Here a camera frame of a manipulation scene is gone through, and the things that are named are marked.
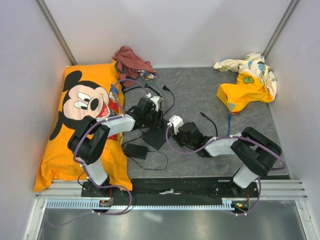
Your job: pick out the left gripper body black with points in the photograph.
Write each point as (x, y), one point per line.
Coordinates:
(152, 119)

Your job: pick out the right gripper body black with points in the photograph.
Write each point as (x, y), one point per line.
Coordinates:
(181, 140)

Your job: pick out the black network switch box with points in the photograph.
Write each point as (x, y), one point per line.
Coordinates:
(156, 137)

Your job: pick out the black power adapter brick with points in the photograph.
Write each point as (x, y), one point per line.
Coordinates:
(136, 151)

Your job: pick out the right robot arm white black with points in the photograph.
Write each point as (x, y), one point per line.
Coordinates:
(257, 152)

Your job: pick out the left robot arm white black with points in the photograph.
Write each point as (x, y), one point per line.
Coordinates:
(89, 139)

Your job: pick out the maroon crumpled garment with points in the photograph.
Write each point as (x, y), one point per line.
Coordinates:
(131, 66)

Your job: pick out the yellow patterned children's garment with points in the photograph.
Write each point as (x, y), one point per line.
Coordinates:
(255, 82)

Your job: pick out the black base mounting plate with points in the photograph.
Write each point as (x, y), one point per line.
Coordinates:
(188, 187)

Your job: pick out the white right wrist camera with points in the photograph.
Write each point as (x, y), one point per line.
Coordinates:
(175, 122)

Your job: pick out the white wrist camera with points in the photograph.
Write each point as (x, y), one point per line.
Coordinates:
(175, 122)
(156, 100)

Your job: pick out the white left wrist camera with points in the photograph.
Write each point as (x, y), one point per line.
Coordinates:
(156, 100)

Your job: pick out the slotted aluminium cable duct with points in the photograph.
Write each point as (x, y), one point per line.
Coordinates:
(155, 203)

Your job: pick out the left aluminium corner post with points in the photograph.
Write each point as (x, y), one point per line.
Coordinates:
(46, 13)

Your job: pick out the aluminium corner post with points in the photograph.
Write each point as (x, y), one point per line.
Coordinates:
(46, 13)
(280, 27)

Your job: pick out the right aluminium corner post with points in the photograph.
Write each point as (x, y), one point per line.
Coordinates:
(280, 27)

